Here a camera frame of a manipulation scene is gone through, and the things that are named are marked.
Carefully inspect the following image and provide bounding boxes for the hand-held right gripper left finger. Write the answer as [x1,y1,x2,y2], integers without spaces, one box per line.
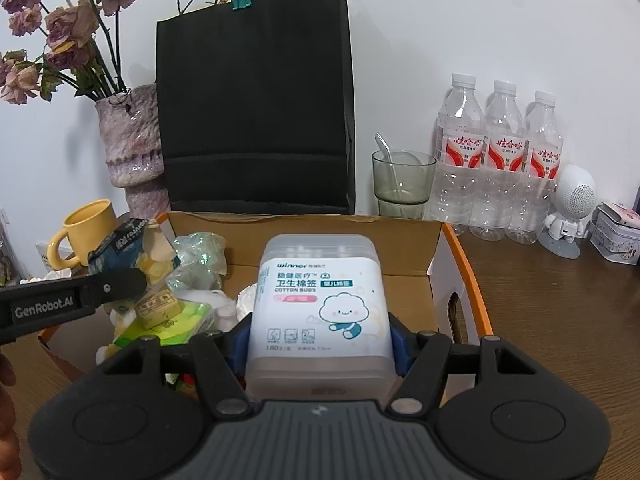
[102,322,252,417]

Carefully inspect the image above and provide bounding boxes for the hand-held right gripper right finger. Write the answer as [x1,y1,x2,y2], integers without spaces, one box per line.
[389,314,539,414]

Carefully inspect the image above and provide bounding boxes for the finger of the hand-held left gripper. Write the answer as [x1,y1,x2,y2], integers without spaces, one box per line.
[86,266,149,309]

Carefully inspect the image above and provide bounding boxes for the dark blue snack packet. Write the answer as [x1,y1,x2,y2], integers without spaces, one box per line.
[88,217,152,267]

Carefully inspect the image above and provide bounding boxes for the green packet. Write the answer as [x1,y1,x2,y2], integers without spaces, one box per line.
[111,300,214,357]

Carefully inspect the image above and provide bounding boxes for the orange cardboard box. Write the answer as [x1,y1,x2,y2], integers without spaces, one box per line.
[36,210,495,387]

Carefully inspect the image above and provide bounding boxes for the clear plastic bag green contents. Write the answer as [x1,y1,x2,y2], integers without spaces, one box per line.
[171,232,230,292]

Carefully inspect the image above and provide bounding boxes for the clear cotton buds box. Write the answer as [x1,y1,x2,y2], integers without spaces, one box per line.
[244,233,397,404]

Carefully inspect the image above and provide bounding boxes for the person's left hand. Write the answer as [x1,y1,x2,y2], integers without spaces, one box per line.
[0,352,24,480]

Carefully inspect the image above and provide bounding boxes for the small crumpled tissue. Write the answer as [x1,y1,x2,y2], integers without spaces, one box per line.
[24,269,72,285]

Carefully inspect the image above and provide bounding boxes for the small yellow box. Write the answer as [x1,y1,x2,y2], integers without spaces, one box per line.
[134,290,184,332]

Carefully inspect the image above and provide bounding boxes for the yellow mug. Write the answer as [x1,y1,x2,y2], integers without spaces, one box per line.
[48,198,119,274]

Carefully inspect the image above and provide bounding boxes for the snack bags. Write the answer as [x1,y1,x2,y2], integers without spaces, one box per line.
[0,219,27,288]

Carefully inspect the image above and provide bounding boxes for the purple ceramic vase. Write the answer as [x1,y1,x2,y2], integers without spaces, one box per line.
[94,84,172,222]

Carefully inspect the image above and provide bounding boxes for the glass cup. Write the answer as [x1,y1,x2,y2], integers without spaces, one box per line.
[371,148,438,221]

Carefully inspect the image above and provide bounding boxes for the clear spoon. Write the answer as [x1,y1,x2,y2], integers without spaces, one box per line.
[374,132,402,197]

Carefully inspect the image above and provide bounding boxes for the clear water bottle red label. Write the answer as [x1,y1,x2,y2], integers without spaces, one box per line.
[470,79,529,242]
[432,73,489,237]
[507,90,564,246]

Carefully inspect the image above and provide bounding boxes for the black paper bag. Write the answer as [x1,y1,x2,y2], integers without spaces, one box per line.
[155,0,357,217]

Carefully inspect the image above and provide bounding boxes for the white robot figure speaker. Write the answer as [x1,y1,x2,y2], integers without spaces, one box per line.
[538,163,597,260]

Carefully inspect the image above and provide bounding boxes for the printed tin box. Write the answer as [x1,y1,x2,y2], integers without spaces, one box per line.
[589,201,640,266]

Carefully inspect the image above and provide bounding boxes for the dried rose bouquet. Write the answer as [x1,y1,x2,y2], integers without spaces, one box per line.
[0,0,139,107]

